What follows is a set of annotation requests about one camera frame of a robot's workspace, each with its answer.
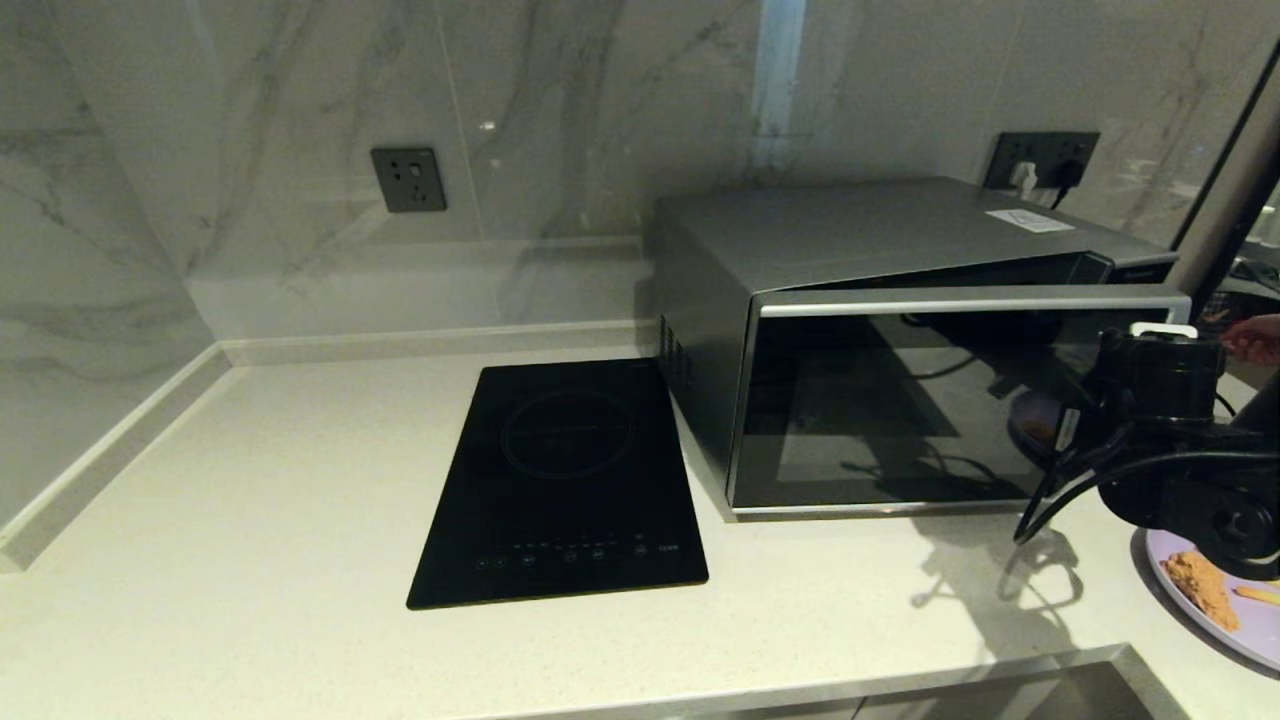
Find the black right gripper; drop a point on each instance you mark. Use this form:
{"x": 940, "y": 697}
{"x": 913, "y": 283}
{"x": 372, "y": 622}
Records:
{"x": 1160, "y": 380}

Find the lavender plate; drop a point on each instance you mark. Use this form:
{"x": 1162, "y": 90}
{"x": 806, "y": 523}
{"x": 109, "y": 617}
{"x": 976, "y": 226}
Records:
{"x": 1165, "y": 560}

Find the fried chicken piece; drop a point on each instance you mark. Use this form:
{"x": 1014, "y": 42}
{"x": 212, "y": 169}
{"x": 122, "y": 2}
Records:
{"x": 1200, "y": 592}

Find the yellow french fry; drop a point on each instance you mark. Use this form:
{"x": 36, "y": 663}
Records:
{"x": 1258, "y": 595}

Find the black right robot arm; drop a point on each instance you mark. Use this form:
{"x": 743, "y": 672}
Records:
{"x": 1230, "y": 520}

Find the silver microwave oven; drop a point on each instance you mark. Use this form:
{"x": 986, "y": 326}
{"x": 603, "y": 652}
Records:
{"x": 850, "y": 225}

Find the person's bare hand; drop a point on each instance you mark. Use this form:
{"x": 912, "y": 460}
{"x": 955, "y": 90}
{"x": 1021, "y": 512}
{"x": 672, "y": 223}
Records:
{"x": 1258, "y": 340}

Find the white sticker label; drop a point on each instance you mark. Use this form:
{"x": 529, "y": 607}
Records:
{"x": 1030, "y": 220}

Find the black power plug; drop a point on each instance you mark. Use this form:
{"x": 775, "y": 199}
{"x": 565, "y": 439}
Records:
{"x": 1067, "y": 175}

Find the white power plug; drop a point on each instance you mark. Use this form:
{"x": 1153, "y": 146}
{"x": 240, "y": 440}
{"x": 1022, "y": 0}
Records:
{"x": 1023, "y": 176}

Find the black induction cooktop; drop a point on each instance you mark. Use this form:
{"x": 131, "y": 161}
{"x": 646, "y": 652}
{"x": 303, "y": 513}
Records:
{"x": 565, "y": 480}

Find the dark vertical frame post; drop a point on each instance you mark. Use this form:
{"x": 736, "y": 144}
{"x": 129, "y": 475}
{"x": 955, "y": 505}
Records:
{"x": 1235, "y": 200}

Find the grey double wall socket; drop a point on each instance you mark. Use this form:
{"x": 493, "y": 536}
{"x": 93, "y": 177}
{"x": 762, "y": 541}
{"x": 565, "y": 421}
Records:
{"x": 1040, "y": 146}

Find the grey single wall socket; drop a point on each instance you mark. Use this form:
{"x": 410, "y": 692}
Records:
{"x": 408, "y": 180}

